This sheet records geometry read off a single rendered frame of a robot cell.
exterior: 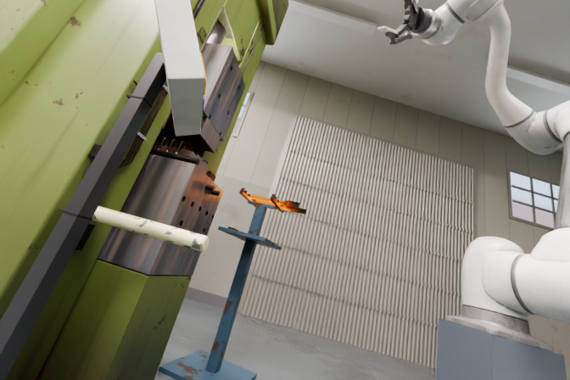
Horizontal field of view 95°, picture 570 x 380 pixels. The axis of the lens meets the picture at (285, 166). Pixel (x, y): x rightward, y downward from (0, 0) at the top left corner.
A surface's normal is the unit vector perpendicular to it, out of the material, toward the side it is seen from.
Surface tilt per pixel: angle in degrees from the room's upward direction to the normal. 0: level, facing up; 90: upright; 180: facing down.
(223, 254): 90
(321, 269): 90
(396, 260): 90
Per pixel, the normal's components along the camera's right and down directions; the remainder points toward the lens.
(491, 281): -0.90, -0.30
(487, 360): -0.96, -0.29
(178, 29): 0.33, -0.26
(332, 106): 0.12, -0.33
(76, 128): -0.09, -0.39
